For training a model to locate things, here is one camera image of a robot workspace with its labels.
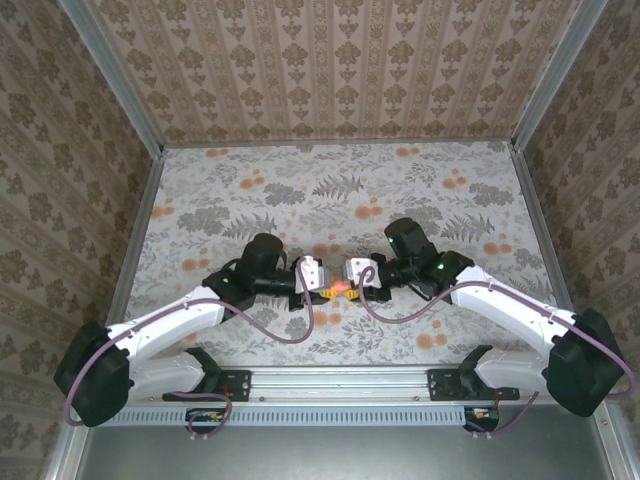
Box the floral patterned table cover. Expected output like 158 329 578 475
112 141 576 366

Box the grey metal sheet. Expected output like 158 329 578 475
82 424 609 480

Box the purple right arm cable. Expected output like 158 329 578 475
358 266 636 441

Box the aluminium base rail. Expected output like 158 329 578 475
132 367 521 405

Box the white slotted cable duct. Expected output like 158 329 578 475
92 405 494 427

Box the aluminium table edge rail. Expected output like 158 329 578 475
509 142 576 314
102 147 166 326

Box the black connector with wires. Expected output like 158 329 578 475
185 407 227 434
463 405 501 432

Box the aluminium corner post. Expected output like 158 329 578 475
57 0 166 156
512 0 609 151

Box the aluminium frame bar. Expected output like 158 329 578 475
597 402 640 480
47 424 89 480

